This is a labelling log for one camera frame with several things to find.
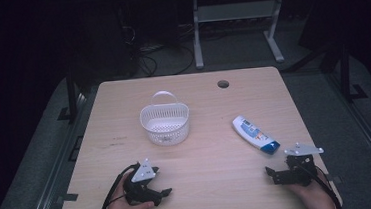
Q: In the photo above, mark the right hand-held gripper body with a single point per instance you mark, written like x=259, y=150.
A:
x=301, y=169

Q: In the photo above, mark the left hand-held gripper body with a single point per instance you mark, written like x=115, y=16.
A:
x=142, y=173

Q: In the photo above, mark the white plastic basket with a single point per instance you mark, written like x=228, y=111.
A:
x=165, y=122

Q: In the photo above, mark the person's right hand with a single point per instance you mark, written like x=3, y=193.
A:
x=314, y=198

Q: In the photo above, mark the black tape strip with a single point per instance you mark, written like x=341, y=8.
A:
x=332, y=179
x=70, y=197

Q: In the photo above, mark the grey metal stand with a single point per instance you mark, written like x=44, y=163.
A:
x=236, y=11

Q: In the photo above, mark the aluminium floor rail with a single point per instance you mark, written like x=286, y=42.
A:
x=366, y=133
x=50, y=175

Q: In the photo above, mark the black metal post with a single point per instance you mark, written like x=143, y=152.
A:
x=71, y=93
x=344, y=72

